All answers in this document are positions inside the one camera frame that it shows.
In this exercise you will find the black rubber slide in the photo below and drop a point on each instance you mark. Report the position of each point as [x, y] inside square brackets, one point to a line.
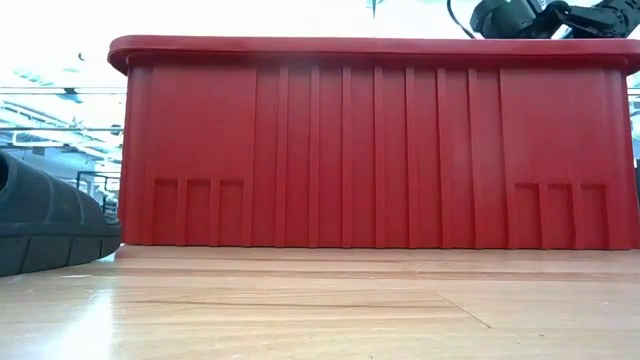
[45, 220]

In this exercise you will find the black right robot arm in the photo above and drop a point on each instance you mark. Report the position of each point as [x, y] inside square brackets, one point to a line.
[595, 20]

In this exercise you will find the red plastic bin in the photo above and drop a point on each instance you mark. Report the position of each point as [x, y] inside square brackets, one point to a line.
[375, 150]

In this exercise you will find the black metal stand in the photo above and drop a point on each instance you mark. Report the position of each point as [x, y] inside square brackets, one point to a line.
[97, 173]

